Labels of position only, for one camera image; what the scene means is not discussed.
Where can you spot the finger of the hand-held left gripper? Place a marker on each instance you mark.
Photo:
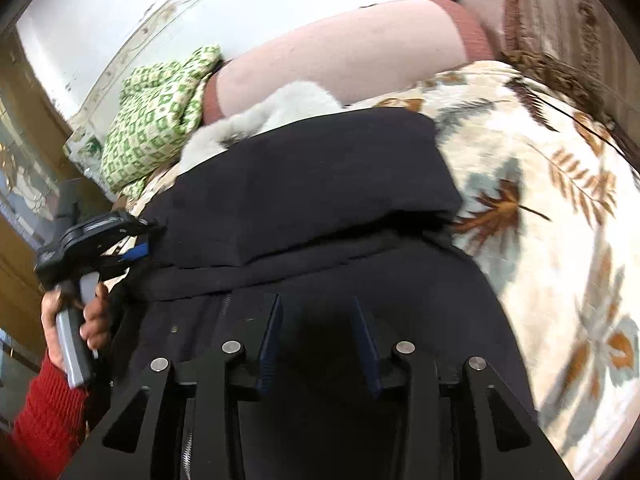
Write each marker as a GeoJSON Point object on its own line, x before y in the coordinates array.
{"type": "Point", "coordinates": [136, 252]}
{"type": "Point", "coordinates": [145, 228]}

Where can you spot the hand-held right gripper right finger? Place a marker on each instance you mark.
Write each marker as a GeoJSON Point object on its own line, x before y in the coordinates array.
{"type": "Point", "coordinates": [365, 347]}

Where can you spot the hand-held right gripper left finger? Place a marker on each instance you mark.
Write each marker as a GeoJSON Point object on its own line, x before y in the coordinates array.
{"type": "Point", "coordinates": [270, 347]}

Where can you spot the black coat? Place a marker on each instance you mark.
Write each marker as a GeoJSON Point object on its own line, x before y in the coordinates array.
{"type": "Point", "coordinates": [310, 185]}

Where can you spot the person's left forearm red sleeve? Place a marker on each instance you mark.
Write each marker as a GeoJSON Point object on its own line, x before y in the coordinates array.
{"type": "Point", "coordinates": [45, 420]}

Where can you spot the person's left hand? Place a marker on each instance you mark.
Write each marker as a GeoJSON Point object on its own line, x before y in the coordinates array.
{"type": "Point", "coordinates": [95, 320]}

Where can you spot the shiny plastic packaging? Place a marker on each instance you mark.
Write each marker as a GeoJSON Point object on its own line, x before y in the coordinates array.
{"type": "Point", "coordinates": [85, 147]}

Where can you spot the patterned glass door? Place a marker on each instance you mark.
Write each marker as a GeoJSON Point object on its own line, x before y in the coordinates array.
{"type": "Point", "coordinates": [25, 160]}

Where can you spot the green patterned cloth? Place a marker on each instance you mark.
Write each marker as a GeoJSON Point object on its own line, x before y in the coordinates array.
{"type": "Point", "coordinates": [150, 120]}

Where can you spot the white fluffy cloth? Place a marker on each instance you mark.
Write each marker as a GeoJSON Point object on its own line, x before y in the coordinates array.
{"type": "Point", "coordinates": [300, 105]}

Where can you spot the leaf print plush blanket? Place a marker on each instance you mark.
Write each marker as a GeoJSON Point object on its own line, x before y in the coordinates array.
{"type": "Point", "coordinates": [550, 235]}

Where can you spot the pink sofa backrest cushion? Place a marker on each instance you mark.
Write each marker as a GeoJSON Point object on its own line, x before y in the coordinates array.
{"type": "Point", "coordinates": [350, 45]}

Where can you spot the striped beige sofa cover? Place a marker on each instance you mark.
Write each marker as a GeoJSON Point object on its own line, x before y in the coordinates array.
{"type": "Point", "coordinates": [555, 10]}

